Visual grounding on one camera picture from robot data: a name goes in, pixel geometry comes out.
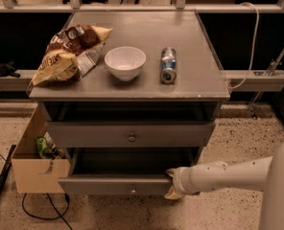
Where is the black object on ledge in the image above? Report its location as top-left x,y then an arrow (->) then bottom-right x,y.
0,61 -> 20,78

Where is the cardboard box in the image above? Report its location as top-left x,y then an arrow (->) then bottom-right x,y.
12,106 -> 70,194

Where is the grey top drawer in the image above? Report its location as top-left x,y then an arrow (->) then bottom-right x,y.
45,122 -> 215,148

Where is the grey drawer cabinet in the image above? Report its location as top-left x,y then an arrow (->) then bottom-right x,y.
28,11 -> 231,177

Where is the black floor cable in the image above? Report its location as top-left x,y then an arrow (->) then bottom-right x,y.
21,193 -> 75,230

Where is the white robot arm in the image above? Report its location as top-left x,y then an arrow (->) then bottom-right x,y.
165,143 -> 284,230

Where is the white hanging cable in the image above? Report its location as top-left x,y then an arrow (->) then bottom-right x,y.
227,2 -> 261,92

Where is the metal diagonal strut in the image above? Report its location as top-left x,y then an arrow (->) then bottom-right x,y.
248,47 -> 284,119

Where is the white bowl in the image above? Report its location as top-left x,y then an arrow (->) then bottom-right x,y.
105,46 -> 146,81

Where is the green snack packet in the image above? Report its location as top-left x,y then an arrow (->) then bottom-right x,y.
35,136 -> 49,158

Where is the brown yellow chip bag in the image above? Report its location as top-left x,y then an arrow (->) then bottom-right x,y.
32,24 -> 112,86

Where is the grey drawer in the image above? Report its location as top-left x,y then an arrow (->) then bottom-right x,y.
59,147 -> 199,196
45,122 -> 215,148

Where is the blue silver soda can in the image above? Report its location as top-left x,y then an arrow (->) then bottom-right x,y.
160,47 -> 177,83

